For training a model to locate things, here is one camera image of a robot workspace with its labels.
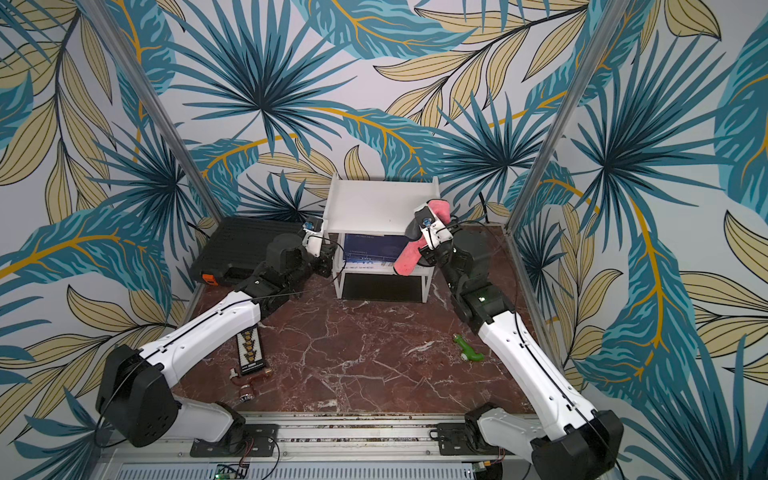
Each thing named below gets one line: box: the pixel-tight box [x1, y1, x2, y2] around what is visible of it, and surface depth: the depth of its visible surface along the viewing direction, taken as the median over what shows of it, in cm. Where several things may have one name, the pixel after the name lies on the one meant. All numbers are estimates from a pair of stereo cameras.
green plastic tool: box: [453, 334, 485, 361], surface depth 90 cm
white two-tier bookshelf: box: [324, 174, 441, 303], surface depth 81 cm
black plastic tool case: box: [190, 217, 303, 286], surface depth 103 cm
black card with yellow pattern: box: [236, 326, 265, 375], surface depth 87 cm
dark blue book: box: [343, 233, 410, 263], surface depth 88 cm
